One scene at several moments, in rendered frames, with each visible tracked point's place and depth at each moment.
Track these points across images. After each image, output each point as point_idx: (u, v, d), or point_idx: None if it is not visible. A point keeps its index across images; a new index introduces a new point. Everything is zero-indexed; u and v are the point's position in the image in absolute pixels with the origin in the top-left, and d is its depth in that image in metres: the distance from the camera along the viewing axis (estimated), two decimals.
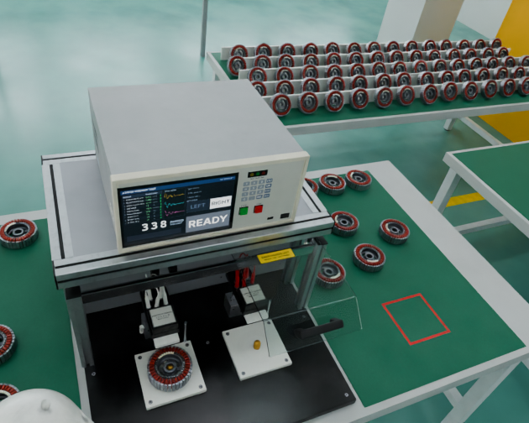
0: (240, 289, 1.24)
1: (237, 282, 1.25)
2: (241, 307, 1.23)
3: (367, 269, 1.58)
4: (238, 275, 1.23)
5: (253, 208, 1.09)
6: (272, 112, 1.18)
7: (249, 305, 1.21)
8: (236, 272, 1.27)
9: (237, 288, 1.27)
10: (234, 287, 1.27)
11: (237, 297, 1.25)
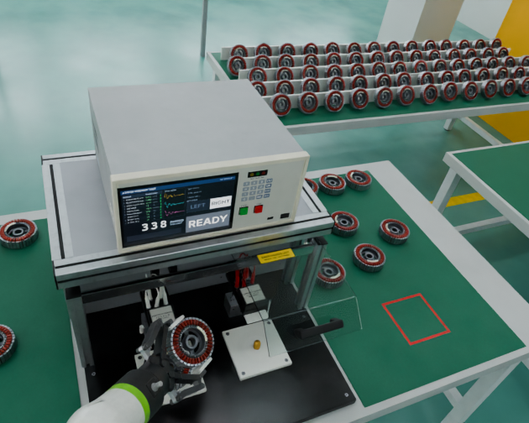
0: (240, 289, 1.24)
1: (237, 282, 1.25)
2: (241, 307, 1.23)
3: (367, 269, 1.58)
4: (238, 275, 1.23)
5: (253, 208, 1.09)
6: (272, 112, 1.18)
7: (249, 305, 1.21)
8: (236, 272, 1.27)
9: (237, 288, 1.27)
10: (234, 287, 1.27)
11: (237, 297, 1.25)
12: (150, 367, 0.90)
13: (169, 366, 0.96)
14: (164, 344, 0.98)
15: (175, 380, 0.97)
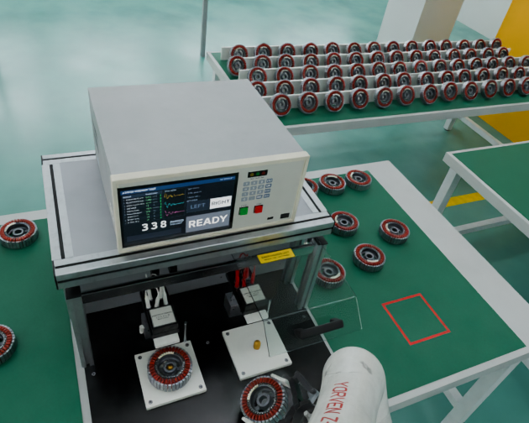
0: (240, 289, 1.24)
1: (237, 282, 1.25)
2: (241, 307, 1.23)
3: (367, 269, 1.58)
4: (238, 275, 1.23)
5: (253, 208, 1.09)
6: (272, 112, 1.18)
7: (249, 305, 1.21)
8: (236, 272, 1.27)
9: (237, 288, 1.27)
10: (234, 287, 1.27)
11: (237, 297, 1.25)
12: None
13: (290, 412, 0.99)
14: None
15: (300, 400, 1.01)
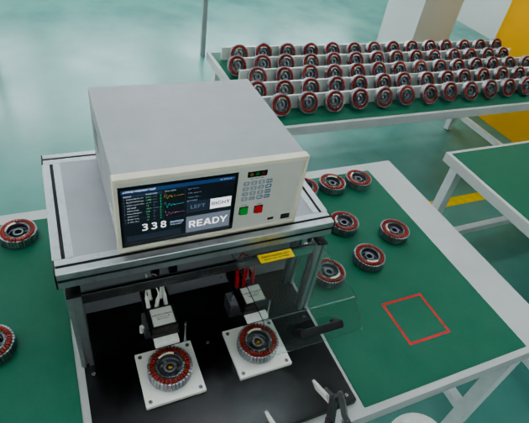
0: (240, 289, 1.24)
1: (237, 282, 1.25)
2: (241, 307, 1.23)
3: (367, 269, 1.58)
4: (238, 275, 1.23)
5: (253, 208, 1.09)
6: (272, 112, 1.18)
7: (249, 305, 1.21)
8: (236, 272, 1.27)
9: (237, 288, 1.27)
10: (234, 287, 1.27)
11: (237, 297, 1.25)
12: None
13: None
14: (332, 420, 1.03)
15: None
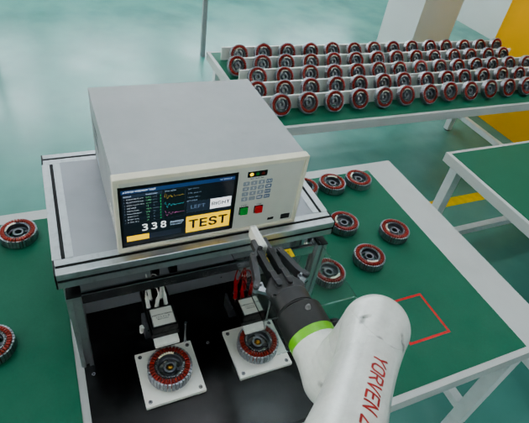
0: (238, 300, 1.27)
1: (235, 294, 1.28)
2: (239, 318, 1.26)
3: (367, 269, 1.58)
4: (237, 287, 1.26)
5: (253, 208, 1.09)
6: (272, 112, 1.18)
7: (247, 316, 1.24)
8: (234, 284, 1.30)
9: (235, 299, 1.30)
10: (233, 298, 1.30)
11: (235, 308, 1.28)
12: None
13: None
14: (278, 271, 0.98)
15: (269, 279, 0.95)
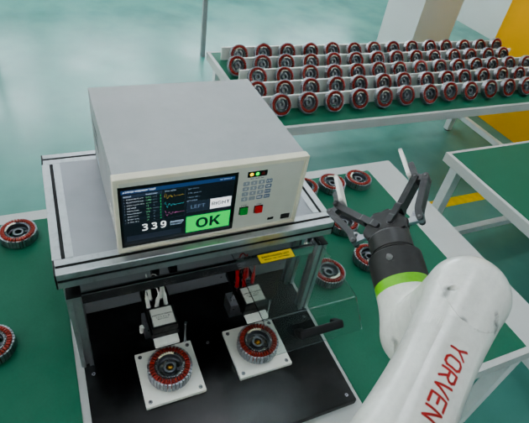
0: (240, 289, 1.24)
1: (237, 282, 1.25)
2: (241, 307, 1.23)
3: (367, 269, 1.58)
4: (238, 275, 1.23)
5: (253, 208, 1.09)
6: (272, 112, 1.18)
7: (249, 305, 1.21)
8: (236, 272, 1.27)
9: (237, 288, 1.27)
10: (234, 287, 1.27)
11: (237, 297, 1.25)
12: None
13: None
14: (405, 204, 0.86)
15: (364, 225, 0.87)
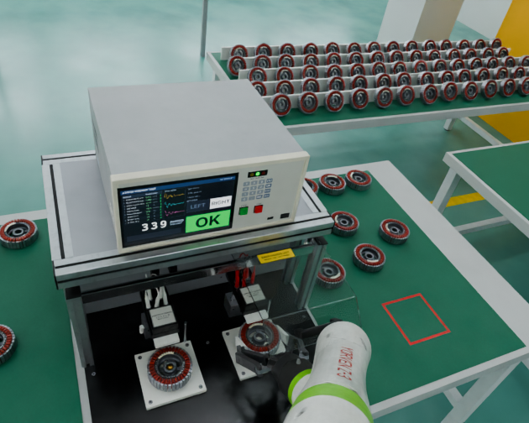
0: (240, 289, 1.24)
1: (237, 282, 1.25)
2: (241, 307, 1.23)
3: (367, 269, 1.58)
4: (238, 275, 1.23)
5: (253, 208, 1.09)
6: (272, 112, 1.18)
7: (249, 305, 1.21)
8: (236, 272, 1.27)
9: (237, 288, 1.27)
10: (234, 287, 1.27)
11: (237, 297, 1.25)
12: None
13: None
14: None
15: (265, 362, 1.12)
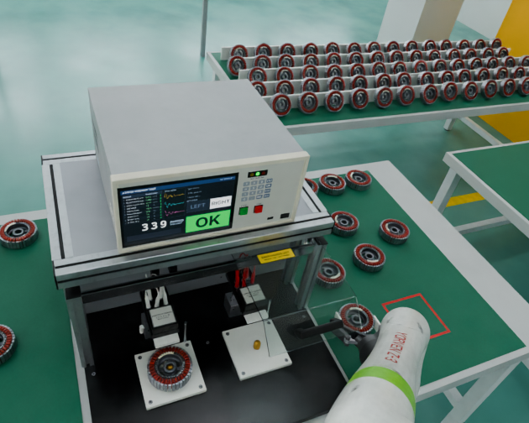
0: (240, 289, 1.24)
1: (237, 282, 1.25)
2: (241, 307, 1.23)
3: (367, 269, 1.58)
4: (238, 275, 1.23)
5: (253, 208, 1.09)
6: (272, 112, 1.18)
7: (249, 305, 1.21)
8: (236, 272, 1.27)
9: (237, 288, 1.27)
10: (234, 287, 1.27)
11: (237, 297, 1.25)
12: None
13: None
14: None
15: (354, 338, 1.28)
